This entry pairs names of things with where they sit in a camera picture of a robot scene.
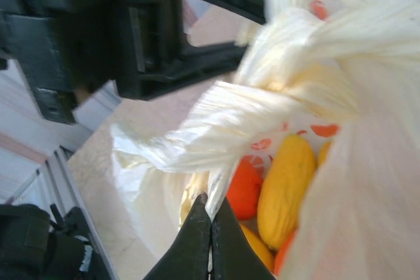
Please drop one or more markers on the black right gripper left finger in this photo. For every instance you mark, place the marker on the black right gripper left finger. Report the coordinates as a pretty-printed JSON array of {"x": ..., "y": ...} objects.
[{"x": 193, "y": 247}]

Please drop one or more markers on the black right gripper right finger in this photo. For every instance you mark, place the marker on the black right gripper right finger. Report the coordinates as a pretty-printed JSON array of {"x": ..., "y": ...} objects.
[{"x": 233, "y": 250}]

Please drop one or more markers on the fake orange fruit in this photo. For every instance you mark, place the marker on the fake orange fruit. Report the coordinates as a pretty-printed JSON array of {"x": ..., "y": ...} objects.
[
  {"x": 244, "y": 188},
  {"x": 283, "y": 253}
]

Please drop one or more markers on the plastic bag with orange print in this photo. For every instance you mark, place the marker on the plastic bag with orange print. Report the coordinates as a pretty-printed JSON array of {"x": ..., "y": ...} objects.
[{"x": 295, "y": 73}]

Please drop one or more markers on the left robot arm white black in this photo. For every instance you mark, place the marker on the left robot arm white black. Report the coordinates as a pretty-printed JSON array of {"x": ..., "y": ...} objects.
[{"x": 26, "y": 244}]

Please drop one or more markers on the aluminium mounting rail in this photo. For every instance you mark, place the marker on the aluminium mounting rail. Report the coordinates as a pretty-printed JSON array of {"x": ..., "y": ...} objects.
[{"x": 72, "y": 188}]

